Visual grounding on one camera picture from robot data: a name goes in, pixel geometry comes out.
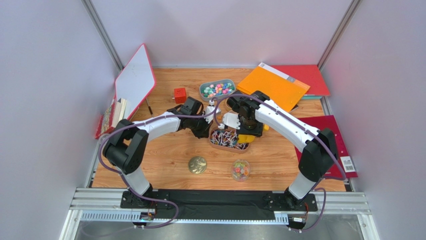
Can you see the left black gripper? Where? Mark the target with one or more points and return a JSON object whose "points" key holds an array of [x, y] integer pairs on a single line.
{"points": [[204, 133]]}

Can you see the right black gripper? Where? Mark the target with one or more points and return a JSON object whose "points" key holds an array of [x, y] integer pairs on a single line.
{"points": [[254, 129]]}

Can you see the yellow plastic scoop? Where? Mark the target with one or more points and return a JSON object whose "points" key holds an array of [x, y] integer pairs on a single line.
{"points": [[245, 139]]}

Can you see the grey tray of round candies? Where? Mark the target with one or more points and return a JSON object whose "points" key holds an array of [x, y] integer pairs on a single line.
{"points": [[216, 89]]}

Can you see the gold round lid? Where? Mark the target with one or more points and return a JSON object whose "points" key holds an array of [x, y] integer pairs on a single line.
{"points": [[197, 165]]}

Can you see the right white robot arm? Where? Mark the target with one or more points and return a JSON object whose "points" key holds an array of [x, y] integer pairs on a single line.
{"points": [[318, 147]]}

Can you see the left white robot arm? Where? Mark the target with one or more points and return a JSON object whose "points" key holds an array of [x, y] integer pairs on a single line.
{"points": [[125, 147]]}

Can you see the beige tray of popsicle candies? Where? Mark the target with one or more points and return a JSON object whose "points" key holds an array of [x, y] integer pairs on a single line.
{"points": [[230, 102]]}

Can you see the red cube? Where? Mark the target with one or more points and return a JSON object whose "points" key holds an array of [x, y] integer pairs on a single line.
{"points": [[179, 95]]}

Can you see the clear glass jar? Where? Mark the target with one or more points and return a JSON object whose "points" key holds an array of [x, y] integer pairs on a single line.
{"points": [[240, 170]]}

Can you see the orange folder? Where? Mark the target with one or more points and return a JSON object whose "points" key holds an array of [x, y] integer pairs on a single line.
{"points": [[285, 90]]}

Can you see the metal board stand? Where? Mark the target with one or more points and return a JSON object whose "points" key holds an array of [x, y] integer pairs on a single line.
{"points": [[149, 107]]}

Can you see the teal book under folder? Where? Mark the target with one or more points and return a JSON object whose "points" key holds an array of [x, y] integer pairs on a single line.
{"points": [[311, 97]]}

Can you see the dark red folder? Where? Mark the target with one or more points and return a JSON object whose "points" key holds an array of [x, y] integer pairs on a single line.
{"points": [[344, 159]]}

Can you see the red folder at back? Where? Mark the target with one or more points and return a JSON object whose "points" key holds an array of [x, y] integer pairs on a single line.
{"points": [[308, 74]]}

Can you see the stack of books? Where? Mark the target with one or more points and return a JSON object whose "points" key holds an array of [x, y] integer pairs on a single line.
{"points": [[111, 117]]}

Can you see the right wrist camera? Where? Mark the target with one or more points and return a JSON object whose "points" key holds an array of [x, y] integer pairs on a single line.
{"points": [[230, 120]]}

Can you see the white board with red frame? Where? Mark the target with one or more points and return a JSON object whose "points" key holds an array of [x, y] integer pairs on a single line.
{"points": [[136, 81]]}

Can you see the aluminium rail frame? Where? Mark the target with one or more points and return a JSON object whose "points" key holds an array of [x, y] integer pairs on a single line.
{"points": [[104, 204]]}

